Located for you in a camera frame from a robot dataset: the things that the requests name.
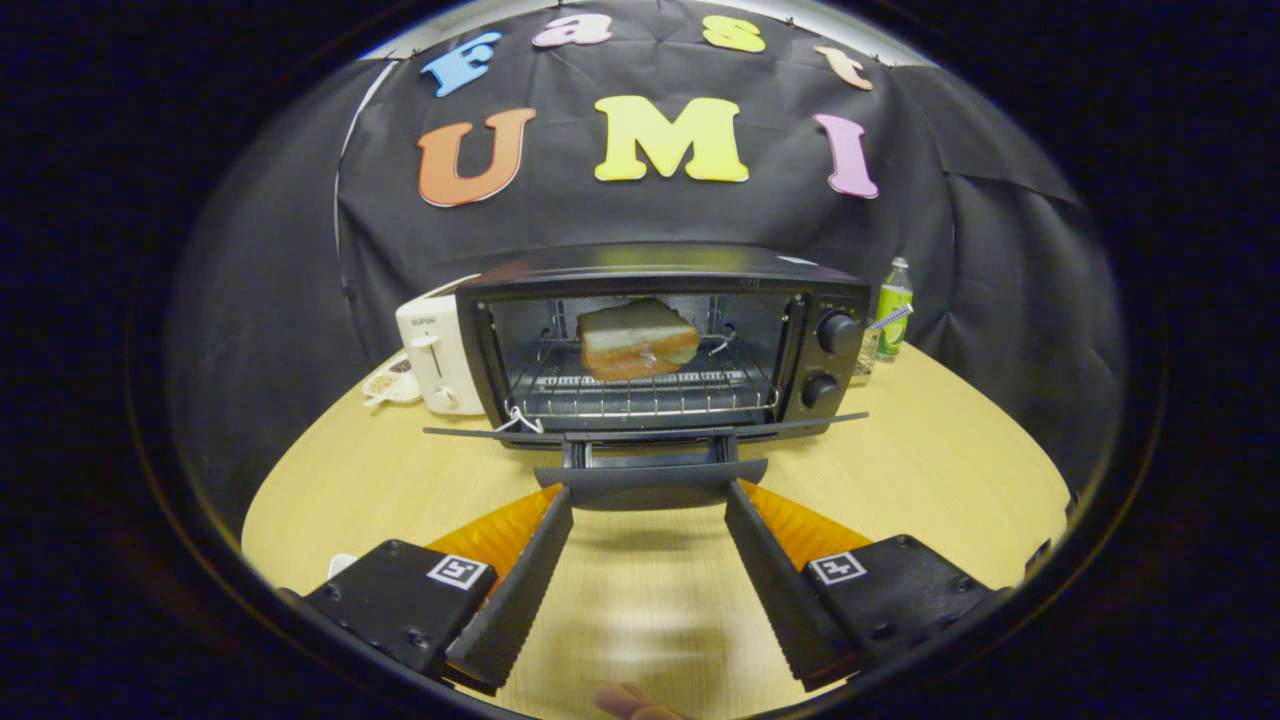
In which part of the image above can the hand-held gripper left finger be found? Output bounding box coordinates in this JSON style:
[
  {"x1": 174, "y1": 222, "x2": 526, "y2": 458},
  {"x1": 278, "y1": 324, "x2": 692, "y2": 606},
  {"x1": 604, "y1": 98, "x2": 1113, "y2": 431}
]
[{"x1": 303, "y1": 485, "x2": 575, "y2": 696}]

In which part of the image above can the small white dish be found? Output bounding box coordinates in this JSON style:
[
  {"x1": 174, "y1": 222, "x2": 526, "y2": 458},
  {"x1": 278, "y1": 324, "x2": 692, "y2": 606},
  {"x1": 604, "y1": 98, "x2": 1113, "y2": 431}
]
[{"x1": 360, "y1": 355, "x2": 424, "y2": 408}]

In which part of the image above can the toast sandwich with lettuce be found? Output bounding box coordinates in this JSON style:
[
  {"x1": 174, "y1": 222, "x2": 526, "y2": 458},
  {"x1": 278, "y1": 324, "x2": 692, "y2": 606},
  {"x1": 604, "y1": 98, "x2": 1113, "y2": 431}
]
[{"x1": 577, "y1": 297, "x2": 701, "y2": 382}]

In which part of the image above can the green label plastic bottle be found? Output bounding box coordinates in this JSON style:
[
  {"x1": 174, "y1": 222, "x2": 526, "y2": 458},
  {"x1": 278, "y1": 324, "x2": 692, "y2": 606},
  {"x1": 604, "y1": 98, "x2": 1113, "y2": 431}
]
[{"x1": 875, "y1": 257, "x2": 915, "y2": 363}]

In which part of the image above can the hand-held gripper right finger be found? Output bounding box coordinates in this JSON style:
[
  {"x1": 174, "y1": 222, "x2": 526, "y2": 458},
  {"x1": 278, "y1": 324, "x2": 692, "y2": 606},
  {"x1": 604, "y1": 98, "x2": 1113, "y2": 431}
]
[{"x1": 723, "y1": 480, "x2": 1003, "y2": 693}]

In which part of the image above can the glass jar with striped straw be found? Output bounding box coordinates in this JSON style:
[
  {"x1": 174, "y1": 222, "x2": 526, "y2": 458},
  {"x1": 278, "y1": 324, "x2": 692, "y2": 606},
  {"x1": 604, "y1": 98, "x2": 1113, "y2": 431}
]
[{"x1": 853, "y1": 305, "x2": 913, "y2": 378}]

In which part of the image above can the white pop-up toaster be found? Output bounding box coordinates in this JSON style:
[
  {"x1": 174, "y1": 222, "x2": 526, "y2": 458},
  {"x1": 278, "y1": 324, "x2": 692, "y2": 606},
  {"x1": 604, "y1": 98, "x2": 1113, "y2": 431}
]
[{"x1": 395, "y1": 275, "x2": 488, "y2": 416}]

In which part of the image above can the black toaster oven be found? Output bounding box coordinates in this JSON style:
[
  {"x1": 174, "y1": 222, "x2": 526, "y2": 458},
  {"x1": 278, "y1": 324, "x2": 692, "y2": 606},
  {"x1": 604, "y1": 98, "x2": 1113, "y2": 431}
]
[{"x1": 422, "y1": 243, "x2": 871, "y2": 513}]

